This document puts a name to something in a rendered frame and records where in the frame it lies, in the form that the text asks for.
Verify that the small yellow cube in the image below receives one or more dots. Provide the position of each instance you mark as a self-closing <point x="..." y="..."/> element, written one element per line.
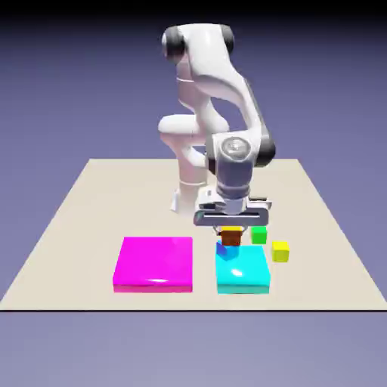
<point x="280" y="251"/>

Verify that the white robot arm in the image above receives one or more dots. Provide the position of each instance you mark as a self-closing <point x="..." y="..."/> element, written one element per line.
<point x="211" y="75"/>

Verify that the large cyan box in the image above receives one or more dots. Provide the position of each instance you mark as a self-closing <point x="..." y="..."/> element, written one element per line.
<point x="243" y="272"/>

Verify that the small green cube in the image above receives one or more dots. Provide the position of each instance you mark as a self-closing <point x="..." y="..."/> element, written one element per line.
<point x="258" y="235"/>

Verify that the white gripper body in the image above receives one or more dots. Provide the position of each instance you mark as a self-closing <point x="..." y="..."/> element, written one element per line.
<point x="263" y="216"/>

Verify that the large magenta box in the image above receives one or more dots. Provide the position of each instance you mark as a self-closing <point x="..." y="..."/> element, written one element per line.
<point x="154" y="263"/>

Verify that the small orange cube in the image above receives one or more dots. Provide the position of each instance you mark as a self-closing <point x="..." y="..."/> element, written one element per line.
<point x="231" y="237"/>

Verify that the small blue cube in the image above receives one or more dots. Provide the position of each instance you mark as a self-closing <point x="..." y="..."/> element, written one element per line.
<point x="226" y="252"/>

